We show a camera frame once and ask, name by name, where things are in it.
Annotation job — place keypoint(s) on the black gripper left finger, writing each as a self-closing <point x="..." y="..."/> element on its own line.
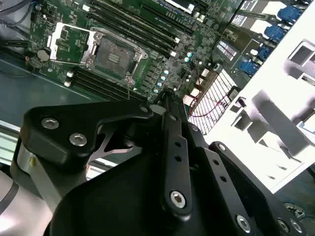
<point x="49" y="145"/>

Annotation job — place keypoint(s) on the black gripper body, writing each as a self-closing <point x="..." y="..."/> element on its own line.
<point x="110" y="201"/>

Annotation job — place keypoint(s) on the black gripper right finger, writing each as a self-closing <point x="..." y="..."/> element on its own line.
<point x="229" y="191"/>

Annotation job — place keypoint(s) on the metal socket cover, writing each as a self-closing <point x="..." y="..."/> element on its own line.
<point x="91" y="49"/>

